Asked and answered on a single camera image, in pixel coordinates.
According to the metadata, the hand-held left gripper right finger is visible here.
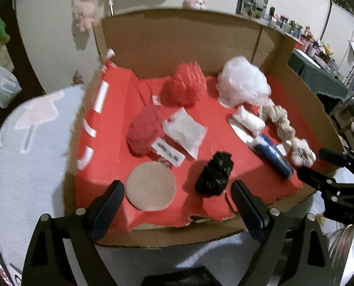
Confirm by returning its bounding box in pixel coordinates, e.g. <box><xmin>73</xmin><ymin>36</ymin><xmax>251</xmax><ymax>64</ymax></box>
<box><xmin>230</xmin><ymin>180</ymin><xmax>335</xmax><ymax>286</ymax></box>

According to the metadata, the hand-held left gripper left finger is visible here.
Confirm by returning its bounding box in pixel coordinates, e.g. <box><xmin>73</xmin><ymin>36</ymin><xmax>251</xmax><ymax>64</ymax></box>
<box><xmin>22</xmin><ymin>180</ymin><xmax>125</xmax><ymax>286</ymax></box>

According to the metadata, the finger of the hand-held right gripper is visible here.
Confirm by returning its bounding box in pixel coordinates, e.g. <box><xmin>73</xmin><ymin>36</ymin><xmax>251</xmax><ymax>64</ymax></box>
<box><xmin>318</xmin><ymin>148</ymin><xmax>348</xmax><ymax>167</ymax></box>
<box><xmin>297</xmin><ymin>166</ymin><xmax>338</xmax><ymax>189</ymax></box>

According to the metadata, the white fluffy bunny plush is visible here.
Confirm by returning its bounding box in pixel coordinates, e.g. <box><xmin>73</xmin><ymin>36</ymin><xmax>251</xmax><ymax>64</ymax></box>
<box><xmin>284</xmin><ymin>137</ymin><xmax>317</xmax><ymax>167</ymax></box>

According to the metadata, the blue towel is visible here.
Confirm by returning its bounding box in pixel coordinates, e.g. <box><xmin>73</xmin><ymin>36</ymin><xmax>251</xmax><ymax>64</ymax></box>
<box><xmin>253</xmin><ymin>134</ymin><xmax>295</xmax><ymax>179</ymax></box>

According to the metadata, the black yarn ball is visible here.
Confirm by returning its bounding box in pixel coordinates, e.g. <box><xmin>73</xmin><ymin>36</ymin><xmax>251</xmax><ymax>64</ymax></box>
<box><xmin>195</xmin><ymin>151</ymin><xmax>234</xmax><ymax>197</ymax></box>

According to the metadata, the round brown powder puff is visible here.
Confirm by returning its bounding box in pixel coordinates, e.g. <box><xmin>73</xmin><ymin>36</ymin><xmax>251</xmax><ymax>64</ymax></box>
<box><xmin>126</xmin><ymin>162</ymin><xmax>177</xmax><ymax>211</ymax></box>

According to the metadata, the beige crochet item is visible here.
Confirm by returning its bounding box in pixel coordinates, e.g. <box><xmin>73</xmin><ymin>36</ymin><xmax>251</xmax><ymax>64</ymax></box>
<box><xmin>259</xmin><ymin>101</ymin><xmax>296</xmax><ymax>140</ymax></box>

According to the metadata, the red knitted yarn item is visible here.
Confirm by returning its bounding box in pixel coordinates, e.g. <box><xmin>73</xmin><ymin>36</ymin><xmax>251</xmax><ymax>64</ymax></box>
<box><xmin>127</xmin><ymin>106</ymin><xmax>186</xmax><ymax>166</ymax></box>

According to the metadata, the white fluffy cloth roll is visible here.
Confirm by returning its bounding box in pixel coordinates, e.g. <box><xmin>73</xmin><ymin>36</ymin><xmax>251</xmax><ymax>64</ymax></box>
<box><xmin>233</xmin><ymin>105</ymin><xmax>266</xmax><ymax>135</ymax></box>

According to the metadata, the white packet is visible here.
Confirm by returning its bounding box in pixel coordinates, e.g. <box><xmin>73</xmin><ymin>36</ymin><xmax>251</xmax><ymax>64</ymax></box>
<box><xmin>162</xmin><ymin>109</ymin><xmax>208</xmax><ymax>159</ymax></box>

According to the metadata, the white mesh bath pouf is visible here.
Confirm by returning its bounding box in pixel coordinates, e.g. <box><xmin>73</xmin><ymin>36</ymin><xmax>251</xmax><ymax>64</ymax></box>
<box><xmin>215</xmin><ymin>55</ymin><xmax>271</xmax><ymax>108</ymax></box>

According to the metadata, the orange mesh bath pouf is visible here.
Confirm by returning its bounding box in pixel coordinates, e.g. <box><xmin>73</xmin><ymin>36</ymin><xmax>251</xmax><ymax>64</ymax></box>
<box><xmin>162</xmin><ymin>62</ymin><xmax>207</xmax><ymax>108</ymax></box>

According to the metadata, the cardboard box with red lining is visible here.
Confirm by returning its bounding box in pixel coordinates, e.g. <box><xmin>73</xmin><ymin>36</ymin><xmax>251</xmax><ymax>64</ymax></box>
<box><xmin>63</xmin><ymin>8</ymin><xmax>345</xmax><ymax>249</ymax></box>

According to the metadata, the large glass tea jar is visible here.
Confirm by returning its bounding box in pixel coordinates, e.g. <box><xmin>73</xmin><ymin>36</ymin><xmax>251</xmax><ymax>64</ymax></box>
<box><xmin>326</xmin><ymin>223</ymin><xmax>354</xmax><ymax>286</ymax></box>

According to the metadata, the light blue fleece blanket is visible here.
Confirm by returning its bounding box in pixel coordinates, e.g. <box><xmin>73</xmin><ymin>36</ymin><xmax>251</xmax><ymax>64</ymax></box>
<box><xmin>0</xmin><ymin>83</ymin><xmax>329</xmax><ymax>286</ymax></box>

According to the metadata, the side table with bottles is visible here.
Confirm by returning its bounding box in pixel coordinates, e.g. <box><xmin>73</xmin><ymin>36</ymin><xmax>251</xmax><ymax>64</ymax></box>
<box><xmin>266</xmin><ymin>6</ymin><xmax>344</xmax><ymax>69</ymax></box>

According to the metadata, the white plastic bag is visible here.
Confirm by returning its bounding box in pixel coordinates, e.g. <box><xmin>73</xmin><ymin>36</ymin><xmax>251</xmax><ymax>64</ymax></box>
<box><xmin>0</xmin><ymin>55</ymin><xmax>22</xmax><ymax>109</ymax></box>

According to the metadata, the pink plush toy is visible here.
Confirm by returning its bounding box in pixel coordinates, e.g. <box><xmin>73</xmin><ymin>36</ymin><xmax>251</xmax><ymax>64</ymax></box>
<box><xmin>72</xmin><ymin>0</ymin><xmax>98</xmax><ymax>33</ymax></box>

